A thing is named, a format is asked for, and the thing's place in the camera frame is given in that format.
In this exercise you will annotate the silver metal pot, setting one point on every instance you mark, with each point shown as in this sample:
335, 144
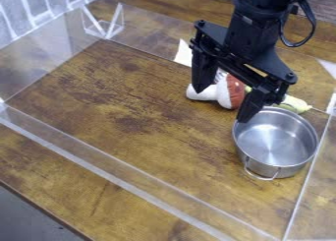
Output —
276, 143

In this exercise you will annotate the plush brown white mushroom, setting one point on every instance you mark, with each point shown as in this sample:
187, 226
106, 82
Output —
210, 94

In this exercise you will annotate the clear acrylic triangular bracket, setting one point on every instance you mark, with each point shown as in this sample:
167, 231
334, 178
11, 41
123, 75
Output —
100, 28

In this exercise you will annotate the clear acrylic enclosure wall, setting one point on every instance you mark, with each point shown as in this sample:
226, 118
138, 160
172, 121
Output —
106, 146

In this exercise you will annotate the spoon with green handle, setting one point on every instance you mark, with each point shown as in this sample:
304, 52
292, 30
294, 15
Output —
295, 104

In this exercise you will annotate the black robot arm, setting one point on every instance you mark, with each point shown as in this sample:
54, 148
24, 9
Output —
270, 13

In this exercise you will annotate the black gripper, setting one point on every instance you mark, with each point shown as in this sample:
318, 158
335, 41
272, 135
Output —
243, 50

